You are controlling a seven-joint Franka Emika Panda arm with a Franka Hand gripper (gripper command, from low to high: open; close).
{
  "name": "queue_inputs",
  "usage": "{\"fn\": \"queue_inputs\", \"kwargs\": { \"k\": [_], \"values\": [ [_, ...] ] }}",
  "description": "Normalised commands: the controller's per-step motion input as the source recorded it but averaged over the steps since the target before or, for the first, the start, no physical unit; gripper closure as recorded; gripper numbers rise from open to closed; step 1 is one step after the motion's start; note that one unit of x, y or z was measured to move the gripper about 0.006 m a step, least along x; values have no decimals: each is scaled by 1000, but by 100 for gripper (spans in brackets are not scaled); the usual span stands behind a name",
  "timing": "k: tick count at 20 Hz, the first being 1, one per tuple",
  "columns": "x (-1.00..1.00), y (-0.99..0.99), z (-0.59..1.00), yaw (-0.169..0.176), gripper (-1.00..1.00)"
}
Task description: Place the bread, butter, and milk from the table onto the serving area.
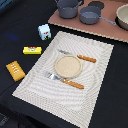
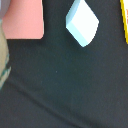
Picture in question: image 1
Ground beige woven placemat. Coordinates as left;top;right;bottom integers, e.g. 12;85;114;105
13;31;113;128

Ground knife with wooden handle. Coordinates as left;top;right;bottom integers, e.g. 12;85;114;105
58;49;97;63

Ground dark grey cooking pot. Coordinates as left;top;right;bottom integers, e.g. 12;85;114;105
55;0;82;19

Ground pink serving board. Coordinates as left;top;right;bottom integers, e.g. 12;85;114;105
48;0;128;42

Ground grey saucepan with handle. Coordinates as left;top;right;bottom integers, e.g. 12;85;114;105
79;6;115;25

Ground cream ceramic bowl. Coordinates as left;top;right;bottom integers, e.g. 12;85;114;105
116;4;128;30

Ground light blue milk carton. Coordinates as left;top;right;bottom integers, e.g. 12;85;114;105
38;24;51;40

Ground fork with wooden handle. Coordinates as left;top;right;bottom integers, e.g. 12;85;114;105
43;71;84;89

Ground black round stove burner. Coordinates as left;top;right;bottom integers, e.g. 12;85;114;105
88;1;105;10

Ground orange bread loaf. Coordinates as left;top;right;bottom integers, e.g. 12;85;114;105
6;61;26;81

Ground yellow butter box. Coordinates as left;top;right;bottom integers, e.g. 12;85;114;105
23;47;42;55

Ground round wooden plate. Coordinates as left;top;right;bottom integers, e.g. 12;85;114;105
55;55;82;78

